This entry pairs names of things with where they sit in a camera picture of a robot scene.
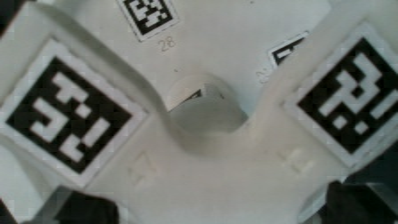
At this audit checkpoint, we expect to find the white cylindrical table leg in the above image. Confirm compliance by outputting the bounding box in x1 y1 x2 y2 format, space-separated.
165 75 248 136

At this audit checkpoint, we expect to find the white cross table base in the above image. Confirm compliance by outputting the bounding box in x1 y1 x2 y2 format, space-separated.
0 0 398 224

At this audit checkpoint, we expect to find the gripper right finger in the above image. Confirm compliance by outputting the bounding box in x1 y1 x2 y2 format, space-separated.
318 181 398 224

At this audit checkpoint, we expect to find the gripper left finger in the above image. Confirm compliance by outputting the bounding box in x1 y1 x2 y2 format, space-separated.
23 186 120 224

